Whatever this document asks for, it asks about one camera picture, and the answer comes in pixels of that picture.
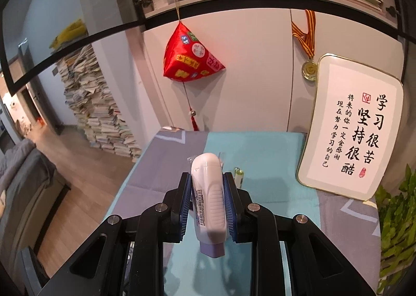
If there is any black framed glass door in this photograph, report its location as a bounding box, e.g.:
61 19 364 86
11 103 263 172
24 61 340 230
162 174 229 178
0 0 147 97

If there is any grey sofa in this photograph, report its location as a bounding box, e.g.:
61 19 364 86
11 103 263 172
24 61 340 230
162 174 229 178
0 138 71 271

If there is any tall book and paper pile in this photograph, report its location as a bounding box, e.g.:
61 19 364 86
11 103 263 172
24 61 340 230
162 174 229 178
57 44 142 163

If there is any white lavender correction tape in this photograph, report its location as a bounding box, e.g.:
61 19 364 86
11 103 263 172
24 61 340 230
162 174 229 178
190 152 226 259

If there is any teal grey tablecloth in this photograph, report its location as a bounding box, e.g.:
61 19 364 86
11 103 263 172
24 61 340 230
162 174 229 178
107 130 382 296

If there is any gold medal with striped ribbon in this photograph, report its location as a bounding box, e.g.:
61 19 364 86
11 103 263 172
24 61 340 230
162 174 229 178
291 9 317 80

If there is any white cabinet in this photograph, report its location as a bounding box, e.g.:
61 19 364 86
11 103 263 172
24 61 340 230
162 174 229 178
132 0 407 134

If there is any red fabric hanging ornament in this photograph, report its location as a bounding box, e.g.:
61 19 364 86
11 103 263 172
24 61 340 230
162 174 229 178
162 20 226 132

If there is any gold framed calligraphy sign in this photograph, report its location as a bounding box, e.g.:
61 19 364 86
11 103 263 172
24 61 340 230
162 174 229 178
296 53 404 202

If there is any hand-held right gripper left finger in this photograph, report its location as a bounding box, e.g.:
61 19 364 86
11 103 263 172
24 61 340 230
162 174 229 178
37 172 192 296

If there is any green leafy plant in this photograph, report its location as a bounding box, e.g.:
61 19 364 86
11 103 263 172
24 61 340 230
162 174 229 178
374 163 416 296

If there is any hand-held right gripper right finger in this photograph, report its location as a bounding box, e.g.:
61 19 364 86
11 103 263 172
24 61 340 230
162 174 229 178
222 172 379 296

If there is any yellow bag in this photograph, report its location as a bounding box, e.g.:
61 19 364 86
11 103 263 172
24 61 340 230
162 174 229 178
49 18 88 53

